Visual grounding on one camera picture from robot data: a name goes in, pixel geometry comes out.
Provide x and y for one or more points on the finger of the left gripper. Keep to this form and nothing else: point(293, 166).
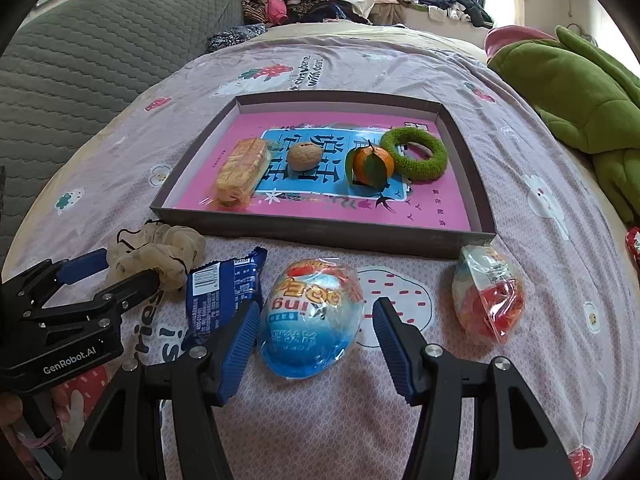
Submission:
point(75, 269)
point(100, 312)

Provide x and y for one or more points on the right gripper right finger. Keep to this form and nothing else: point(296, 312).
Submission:
point(512, 435)

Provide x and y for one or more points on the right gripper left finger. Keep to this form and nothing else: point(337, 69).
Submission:
point(121, 438)

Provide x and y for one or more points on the beige scrunchie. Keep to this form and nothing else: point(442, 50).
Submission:
point(171, 251)

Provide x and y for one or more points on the blue snack packet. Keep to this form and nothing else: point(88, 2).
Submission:
point(215, 290)

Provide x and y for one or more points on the cracker pack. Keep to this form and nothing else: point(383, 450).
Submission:
point(241, 172)

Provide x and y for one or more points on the blue surprise egg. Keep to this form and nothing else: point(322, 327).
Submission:
point(310, 318)

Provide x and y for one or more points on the walnut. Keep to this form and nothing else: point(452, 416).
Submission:
point(304, 156)

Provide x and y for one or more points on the orange tangerine with leaves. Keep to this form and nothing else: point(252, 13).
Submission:
point(369, 165)

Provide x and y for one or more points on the person left hand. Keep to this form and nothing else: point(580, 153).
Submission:
point(11, 409)

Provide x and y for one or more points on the pink strawberry bedsheet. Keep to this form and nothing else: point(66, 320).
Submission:
point(576, 343)

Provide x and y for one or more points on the red surprise egg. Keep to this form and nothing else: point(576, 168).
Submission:
point(489, 297)

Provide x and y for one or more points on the candy wrappers pile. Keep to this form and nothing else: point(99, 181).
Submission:
point(632, 240)

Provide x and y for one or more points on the grey quilted headboard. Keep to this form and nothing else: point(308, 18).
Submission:
point(68, 72)

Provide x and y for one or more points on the dark patterned cloth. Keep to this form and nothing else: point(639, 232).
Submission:
point(234, 36)

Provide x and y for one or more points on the dark shallow box tray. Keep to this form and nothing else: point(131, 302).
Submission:
point(402, 240)

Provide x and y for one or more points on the clothes pile by headboard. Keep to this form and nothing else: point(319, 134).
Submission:
point(272, 13)

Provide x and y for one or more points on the green fleece blanket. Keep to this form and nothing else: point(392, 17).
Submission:
point(588, 100)

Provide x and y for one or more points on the pink pillow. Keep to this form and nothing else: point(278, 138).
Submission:
point(500, 37)

